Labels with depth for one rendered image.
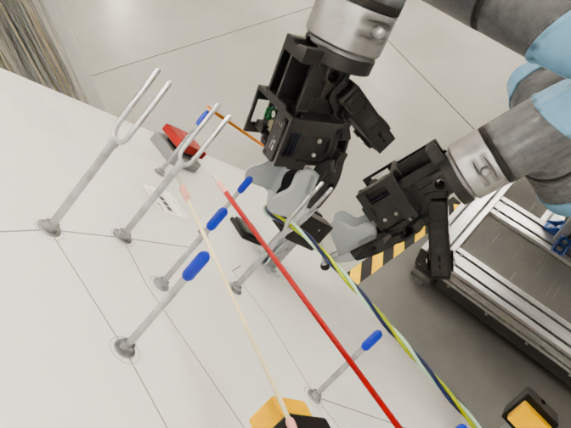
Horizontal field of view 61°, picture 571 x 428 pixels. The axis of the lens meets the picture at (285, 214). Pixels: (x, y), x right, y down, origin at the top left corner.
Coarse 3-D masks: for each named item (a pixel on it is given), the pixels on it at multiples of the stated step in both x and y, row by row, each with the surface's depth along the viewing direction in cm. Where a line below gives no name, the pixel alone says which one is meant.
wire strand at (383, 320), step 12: (300, 228) 47; (312, 240) 46; (324, 252) 45; (336, 264) 44; (348, 276) 44; (372, 312) 42; (384, 324) 42; (396, 336) 41; (408, 348) 40; (420, 360) 40; (432, 372) 39; (444, 384) 39; (444, 396) 39; (456, 408) 38; (468, 420) 38
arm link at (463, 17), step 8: (424, 0) 49; (432, 0) 48; (440, 0) 47; (448, 0) 46; (456, 0) 45; (464, 0) 45; (472, 0) 44; (440, 8) 48; (448, 8) 47; (456, 8) 46; (464, 8) 45; (472, 8) 45; (456, 16) 47; (464, 16) 46; (464, 24) 48
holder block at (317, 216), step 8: (312, 216) 57; (320, 216) 62; (304, 224) 57; (312, 224) 58; (320, 224) 59; (328, 224) 60; (280, 232) 58; (312, 232) 59; (320, 232) 60; (328, 232) 60; (296, 240) 58; (304, 240) 59; (320, 240) 61; (312, 248) 61
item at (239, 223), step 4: (232, 220) 65; (236, 220) 65; (240, 220) 65; (236, 224) 64; (240, 224) 64; (244, 224) 64; (252, 224) 67; (236, 228) 64; (240, 228) 64; (244, 228) 63; (248, 228) 64; (256, 228) 67; (240, 232) 63; (244, 232) 63; (248, 232) 63; (240, 236) 63; (244, 236) 63; (248, 236) 63; (252, 236) 64; (248, 240) 64; (252, 240) 64; (256, 240) 64; (260, 244) 65
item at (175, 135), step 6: (168, 126) 67; (168, 132) 67; (174, 132) 67; (180, 132) 68; (186, 132) 71; (168, 138) 68; (174, 138) 66; (180, 138) 66; (174, 144) 68; (192, 144) 68; (198, 144) 70; (186, 150) 66; (192, 150) 67
